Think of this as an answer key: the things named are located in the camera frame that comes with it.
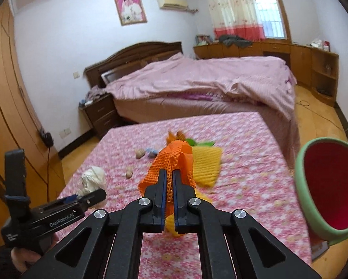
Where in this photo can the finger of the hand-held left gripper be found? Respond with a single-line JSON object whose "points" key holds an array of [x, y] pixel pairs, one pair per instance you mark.
{"points": [[68, 200], [95, 198]]}

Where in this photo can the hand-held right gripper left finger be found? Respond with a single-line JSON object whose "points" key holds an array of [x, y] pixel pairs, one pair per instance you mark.
{"points": [[162, 200]]}

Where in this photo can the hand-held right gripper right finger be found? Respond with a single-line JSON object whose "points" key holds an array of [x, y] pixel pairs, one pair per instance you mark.
{"points": [[176, 200]]}

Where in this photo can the orange foam net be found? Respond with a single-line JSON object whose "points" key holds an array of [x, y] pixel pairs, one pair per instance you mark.
{"points": [[174, 157]]}

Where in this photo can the yellow foam net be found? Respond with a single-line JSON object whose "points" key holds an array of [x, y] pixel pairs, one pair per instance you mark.
{"points": [[206, 162]]}

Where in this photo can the small blue wrapper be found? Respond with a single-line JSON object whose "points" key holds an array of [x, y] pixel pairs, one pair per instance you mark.
{"points": [[151, 151]]}

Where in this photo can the green wrapper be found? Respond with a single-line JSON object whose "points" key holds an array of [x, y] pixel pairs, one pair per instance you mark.
{"points": [[201, 143]]}

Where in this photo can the orange wrapper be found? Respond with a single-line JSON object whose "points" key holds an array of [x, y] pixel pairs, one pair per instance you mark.
{"points": [[175, 136]]}

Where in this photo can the red bin with green rim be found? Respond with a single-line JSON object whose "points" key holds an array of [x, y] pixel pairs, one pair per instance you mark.
{"points": [[331, 189]]}

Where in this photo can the person's left forearm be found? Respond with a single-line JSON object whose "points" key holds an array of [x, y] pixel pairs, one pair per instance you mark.
{"points": [[2, 264]]}

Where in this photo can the person's left hand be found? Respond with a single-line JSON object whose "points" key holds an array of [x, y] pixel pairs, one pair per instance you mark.
{"points": [[22, 258]]}

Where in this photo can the walnut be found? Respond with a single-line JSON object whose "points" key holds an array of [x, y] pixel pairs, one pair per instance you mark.
{"points": [[140, 153], [129, 173]]}

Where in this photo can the black charger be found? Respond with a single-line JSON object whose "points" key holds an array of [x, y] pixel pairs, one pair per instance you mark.
{"points": [[47, 138]]}

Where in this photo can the dark wooden nightstand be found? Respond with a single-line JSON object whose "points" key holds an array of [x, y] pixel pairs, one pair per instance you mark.
{"points": [[101, 116]]}

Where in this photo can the pile of clothes on nightstand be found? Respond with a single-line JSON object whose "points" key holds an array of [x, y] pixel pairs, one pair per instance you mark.
{"points": [[95, 93]]}

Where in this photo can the light wooden wardrobe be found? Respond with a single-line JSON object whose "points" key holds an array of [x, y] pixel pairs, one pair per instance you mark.
{"points": [[8, 107]]}

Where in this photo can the bed with pink blanket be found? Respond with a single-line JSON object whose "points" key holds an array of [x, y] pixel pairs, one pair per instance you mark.
{"points": [[206, 81]]}

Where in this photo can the dark wooden bed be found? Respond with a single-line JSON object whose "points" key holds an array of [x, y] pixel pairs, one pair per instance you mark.
{"points": [[124, 58]]}

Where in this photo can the flat printed box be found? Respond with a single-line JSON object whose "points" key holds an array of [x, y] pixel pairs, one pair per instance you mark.
{"points": [[319, 250]]}

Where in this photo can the dark grey clothes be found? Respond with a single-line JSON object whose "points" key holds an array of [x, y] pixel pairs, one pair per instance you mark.
{"points": [[235, 41]]}

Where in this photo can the light wooden cabinet desk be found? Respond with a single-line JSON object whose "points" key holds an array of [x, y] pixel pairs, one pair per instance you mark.
{"points": [[299, 58]]}

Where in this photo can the framed wedding photo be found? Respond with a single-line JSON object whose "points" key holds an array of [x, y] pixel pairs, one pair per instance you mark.
{"points": [[131, 11]]}

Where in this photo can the floral curtain with red hem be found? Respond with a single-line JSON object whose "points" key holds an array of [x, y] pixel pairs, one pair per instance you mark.
{"points": [[232, 11]]}

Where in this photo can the white tissue pack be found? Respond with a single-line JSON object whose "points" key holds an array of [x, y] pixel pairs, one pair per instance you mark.
{"points": [[316, 43]]}

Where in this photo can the barred window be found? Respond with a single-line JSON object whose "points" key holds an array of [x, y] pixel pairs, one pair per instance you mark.
{"points": [[271, 8]]}

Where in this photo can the small red box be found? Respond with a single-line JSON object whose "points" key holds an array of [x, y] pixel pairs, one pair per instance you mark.
{"points": [[325, 46]]}

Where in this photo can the white wall socket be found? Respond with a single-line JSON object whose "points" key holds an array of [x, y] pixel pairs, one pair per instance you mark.
{"points": [[65, 132]]}

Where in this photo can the white wall switch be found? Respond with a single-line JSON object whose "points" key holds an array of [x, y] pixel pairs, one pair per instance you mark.
{"points": [[75, 75]]}

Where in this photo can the wall air conditioner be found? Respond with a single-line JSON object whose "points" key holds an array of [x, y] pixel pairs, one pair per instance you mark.
{"points": [[172, 3]]}

